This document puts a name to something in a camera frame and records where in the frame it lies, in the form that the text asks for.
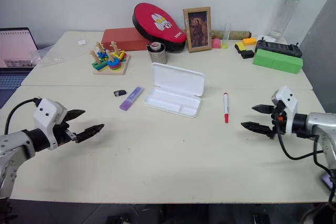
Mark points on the clear plastic bag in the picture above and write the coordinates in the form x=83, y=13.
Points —
x=52, y=54

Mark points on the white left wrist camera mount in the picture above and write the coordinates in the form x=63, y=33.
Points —
x=47, y=108

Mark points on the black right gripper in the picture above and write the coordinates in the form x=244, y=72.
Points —
x=278, y=125

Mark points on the white plastic case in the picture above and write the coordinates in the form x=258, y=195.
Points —
x=178, y=82

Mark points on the open laptop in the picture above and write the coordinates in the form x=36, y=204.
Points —
x=15, y=51

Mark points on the black slotted tray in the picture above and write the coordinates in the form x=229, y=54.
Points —
x=279, y=48

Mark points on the red black boxing pad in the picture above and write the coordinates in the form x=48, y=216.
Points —
x=157, y=23

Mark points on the wooden framed portrait picture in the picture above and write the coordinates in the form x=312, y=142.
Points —
x=198, y=28

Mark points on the purple highlighter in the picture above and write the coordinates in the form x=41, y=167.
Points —
x=130, y=99

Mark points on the grey partition panel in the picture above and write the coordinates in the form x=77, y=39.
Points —
x=320, y=51

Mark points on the purple flat object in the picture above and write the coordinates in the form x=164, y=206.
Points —
x=326, y=180

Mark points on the metal cup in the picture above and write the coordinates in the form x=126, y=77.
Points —
x=157, y=56

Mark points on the yellow black block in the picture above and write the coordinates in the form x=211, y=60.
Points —
x=239, y=46

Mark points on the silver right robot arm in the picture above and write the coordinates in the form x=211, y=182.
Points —
x=321, y=129

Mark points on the orange toy brick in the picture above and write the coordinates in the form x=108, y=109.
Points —
x=249, y=41

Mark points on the green foam block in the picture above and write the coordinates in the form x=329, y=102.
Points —
x=278, y=62

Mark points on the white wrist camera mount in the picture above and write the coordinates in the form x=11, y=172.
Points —
x=47, y=108
x=287, y=98

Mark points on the pink toy block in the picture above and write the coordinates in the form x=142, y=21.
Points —
x=216, y=43

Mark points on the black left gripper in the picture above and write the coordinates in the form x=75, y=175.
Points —
x=63, y=133

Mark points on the small black eraser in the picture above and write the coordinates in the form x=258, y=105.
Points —
x=120, y=93

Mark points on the red rectangular box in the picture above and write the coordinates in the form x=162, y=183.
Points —
x=120, y=39

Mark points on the clear bottle green lid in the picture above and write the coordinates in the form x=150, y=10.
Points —
x=287, y=11

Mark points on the small clear tube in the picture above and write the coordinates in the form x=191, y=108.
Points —
x=227, y=31

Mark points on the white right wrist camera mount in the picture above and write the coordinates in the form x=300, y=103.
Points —
x=287, y=98

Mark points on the small yellow-green piece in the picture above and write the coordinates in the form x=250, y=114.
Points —
x=224, y=46

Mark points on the red white round lid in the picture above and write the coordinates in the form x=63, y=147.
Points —
x=155, y=46

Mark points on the small white label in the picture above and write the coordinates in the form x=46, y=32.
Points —
x=82, y=42

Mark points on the wooden shape stacking toy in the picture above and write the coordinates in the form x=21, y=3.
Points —
x=113, y=62

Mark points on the red and white pen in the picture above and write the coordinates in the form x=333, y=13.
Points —
x=226, y=106

